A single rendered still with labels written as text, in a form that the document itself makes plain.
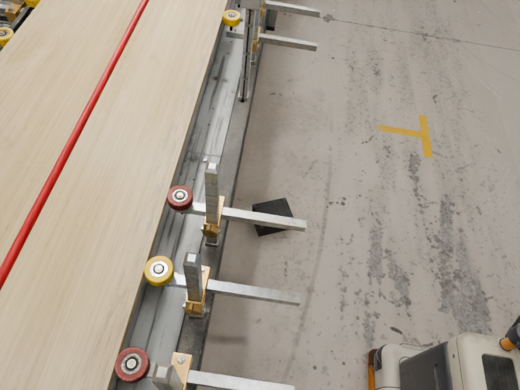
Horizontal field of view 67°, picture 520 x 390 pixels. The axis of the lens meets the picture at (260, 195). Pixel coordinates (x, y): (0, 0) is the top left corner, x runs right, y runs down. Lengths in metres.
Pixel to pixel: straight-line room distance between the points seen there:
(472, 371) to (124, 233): 1.08
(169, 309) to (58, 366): 0.42
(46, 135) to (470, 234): 2.28
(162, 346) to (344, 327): 1.04
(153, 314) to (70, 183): 0.50
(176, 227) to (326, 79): 2.00
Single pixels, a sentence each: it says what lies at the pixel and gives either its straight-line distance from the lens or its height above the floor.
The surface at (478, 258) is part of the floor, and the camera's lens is 2.62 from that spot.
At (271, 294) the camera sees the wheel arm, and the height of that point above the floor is 0.85.
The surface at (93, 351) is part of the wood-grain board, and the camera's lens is 1.12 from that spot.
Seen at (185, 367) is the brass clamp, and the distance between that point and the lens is 1.12.
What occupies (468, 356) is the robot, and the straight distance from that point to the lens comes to 1.38.
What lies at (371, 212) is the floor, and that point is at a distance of 2.46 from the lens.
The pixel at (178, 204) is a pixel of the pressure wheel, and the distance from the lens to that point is 1.24.
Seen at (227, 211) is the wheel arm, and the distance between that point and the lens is 1.28.
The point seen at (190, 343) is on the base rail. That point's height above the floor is 0.70.
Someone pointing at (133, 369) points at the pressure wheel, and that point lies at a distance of 1.09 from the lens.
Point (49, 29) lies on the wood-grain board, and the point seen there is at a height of 0.90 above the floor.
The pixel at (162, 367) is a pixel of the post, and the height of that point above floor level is 1.14.
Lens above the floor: 1.96
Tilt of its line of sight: 56 degrees down
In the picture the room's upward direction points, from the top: 10 degrees clockwise
